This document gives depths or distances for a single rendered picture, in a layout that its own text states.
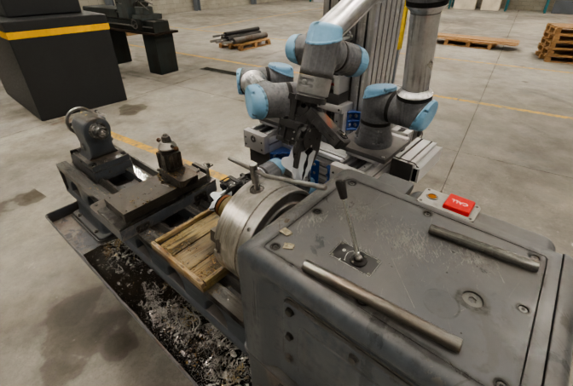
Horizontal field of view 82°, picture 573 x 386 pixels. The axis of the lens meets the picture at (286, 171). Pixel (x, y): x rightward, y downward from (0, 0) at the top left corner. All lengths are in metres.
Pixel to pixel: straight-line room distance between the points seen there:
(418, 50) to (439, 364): 0.85
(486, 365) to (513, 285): 0.19
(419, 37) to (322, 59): 0.46
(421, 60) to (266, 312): 0.85
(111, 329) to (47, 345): 0.32
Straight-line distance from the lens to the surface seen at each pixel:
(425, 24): 1.11
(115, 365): 2.18
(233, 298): 1.13
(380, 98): 1.26
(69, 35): 5.54
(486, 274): 0.76
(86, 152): 1.97
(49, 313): 2.57
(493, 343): 0.66
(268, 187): 0.92
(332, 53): 0.74
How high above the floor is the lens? 1.75
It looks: 31 degrees down
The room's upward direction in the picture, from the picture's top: straight up
